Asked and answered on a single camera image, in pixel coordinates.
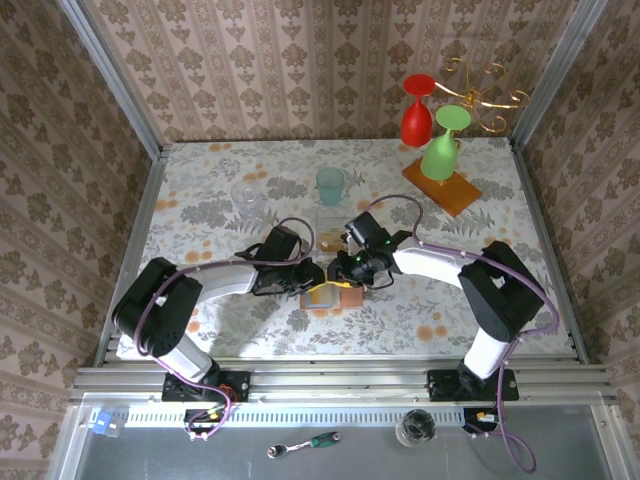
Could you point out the brown card holder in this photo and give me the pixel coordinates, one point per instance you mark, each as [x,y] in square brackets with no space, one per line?
[350,299]

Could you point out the gold credit card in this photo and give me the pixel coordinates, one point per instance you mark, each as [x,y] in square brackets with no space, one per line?
[334,242]

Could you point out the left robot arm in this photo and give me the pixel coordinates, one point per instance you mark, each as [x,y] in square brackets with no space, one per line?
[160,315]

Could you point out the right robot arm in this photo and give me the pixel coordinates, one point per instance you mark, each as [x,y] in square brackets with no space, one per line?
[500,300]

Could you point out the clear acrylic card box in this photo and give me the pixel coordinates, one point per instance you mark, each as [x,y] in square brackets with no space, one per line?
[330,220]

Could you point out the floral tablecloth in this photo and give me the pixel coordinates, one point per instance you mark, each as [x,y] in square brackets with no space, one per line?
[350,330]

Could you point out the teal plastic cup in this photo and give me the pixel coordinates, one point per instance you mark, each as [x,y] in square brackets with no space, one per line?
[330,187]

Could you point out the clear glass tumbler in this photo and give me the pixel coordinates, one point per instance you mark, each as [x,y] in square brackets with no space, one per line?
[246,196]

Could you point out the wooden rack base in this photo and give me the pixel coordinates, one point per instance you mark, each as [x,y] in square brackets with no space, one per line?
[457,196]

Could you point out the green wine glass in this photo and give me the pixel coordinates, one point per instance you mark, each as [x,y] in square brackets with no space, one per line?
[439,159]

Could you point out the red wine glass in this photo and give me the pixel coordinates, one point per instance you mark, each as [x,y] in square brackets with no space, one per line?
[416,125]

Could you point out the clear glass jar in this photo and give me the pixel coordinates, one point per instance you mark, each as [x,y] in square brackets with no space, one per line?
[415,427]

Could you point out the grey metal shelf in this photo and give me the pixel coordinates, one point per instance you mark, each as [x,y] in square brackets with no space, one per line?
[350,460]

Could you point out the blue white plastic part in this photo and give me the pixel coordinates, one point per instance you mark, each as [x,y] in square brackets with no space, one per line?
[102,424]

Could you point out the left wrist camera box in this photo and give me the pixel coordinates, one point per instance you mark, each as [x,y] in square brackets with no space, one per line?
[282,244]

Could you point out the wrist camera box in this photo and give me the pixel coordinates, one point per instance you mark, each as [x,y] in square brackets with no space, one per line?
[282,244]
[367,230]

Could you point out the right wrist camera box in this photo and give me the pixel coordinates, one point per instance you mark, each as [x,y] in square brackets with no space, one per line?
[367,230]

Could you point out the aluminium front frame rail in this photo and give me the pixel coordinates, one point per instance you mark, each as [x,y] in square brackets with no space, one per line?
[340,380]

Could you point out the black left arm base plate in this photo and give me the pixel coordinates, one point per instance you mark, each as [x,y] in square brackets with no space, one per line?
[235,385]

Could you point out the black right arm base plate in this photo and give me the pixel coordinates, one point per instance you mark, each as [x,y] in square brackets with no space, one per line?
[507,386]

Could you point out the aluminium frame post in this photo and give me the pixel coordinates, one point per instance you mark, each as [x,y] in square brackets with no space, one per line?
[115,80]
[555,75]

